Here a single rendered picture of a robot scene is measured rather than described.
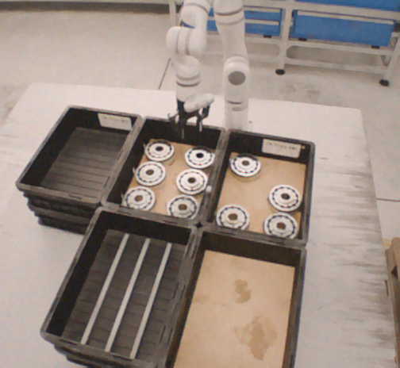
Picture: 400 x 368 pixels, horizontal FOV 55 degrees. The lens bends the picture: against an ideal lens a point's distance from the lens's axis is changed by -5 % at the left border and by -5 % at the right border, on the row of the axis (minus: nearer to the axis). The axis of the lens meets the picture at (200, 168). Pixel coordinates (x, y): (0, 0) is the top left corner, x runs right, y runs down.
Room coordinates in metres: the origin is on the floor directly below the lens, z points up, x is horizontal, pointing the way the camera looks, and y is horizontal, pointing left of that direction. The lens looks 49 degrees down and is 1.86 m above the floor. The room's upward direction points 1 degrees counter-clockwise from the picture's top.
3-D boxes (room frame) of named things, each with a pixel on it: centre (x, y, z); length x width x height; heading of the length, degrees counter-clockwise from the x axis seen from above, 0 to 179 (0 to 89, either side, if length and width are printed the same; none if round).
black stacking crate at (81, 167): (0.91, 0.39, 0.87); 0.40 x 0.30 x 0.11; 165
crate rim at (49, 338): (0.45, 0.20, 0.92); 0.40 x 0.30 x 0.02; 165
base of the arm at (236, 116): (1.14, -0.14, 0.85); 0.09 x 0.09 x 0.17; 72
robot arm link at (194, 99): (0.89, 0.02, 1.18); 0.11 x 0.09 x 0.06; 30
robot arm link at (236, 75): (1.14, -0.14, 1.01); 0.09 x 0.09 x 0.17; 86
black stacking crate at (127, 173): (0.83, 0.10, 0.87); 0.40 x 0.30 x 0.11; 165
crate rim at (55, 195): (0.91, 0.39, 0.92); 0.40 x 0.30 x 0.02; 165
